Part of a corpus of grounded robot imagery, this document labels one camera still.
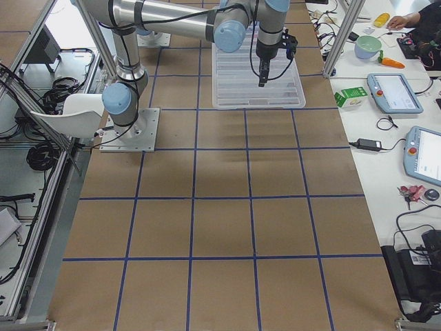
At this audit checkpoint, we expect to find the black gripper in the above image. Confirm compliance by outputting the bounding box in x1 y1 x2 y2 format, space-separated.
256 41 279 87

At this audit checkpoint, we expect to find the clear plastic box lid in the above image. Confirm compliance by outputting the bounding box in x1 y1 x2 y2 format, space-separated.
212 40 306 110

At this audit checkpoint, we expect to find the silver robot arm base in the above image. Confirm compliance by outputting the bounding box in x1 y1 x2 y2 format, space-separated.
99 108 161 152

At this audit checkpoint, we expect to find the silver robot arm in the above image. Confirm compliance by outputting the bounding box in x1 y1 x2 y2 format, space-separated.
73 1 298 109

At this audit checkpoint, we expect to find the green white carton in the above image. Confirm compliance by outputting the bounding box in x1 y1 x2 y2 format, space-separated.
334 87 368 108

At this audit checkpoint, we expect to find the green blue bowl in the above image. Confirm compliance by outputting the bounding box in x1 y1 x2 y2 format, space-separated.
354 35 382 59

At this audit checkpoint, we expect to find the toy carrot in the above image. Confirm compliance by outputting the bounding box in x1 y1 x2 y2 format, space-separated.
378 50 405 69

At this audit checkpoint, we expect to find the black power adapter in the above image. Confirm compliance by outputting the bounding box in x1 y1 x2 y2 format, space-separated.
349 138 382 152

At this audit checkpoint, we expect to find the yellow toy corn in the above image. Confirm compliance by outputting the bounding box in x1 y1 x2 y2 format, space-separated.
373 12 390 28

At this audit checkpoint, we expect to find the grey teach pendant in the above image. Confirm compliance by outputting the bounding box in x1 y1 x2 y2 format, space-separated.
367 73 424 114
403 126 440 186

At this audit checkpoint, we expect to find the person hand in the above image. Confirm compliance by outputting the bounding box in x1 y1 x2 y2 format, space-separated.
387 16 409 30

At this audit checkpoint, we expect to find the white plastic chair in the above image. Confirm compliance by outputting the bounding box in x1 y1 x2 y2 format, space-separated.
30 94 104 138

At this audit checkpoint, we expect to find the aluminium frame post right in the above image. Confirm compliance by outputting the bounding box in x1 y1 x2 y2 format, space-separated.
322 0 365 79

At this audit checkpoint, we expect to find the black cable coil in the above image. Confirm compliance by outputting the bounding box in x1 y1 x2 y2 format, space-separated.
26 141 59 172

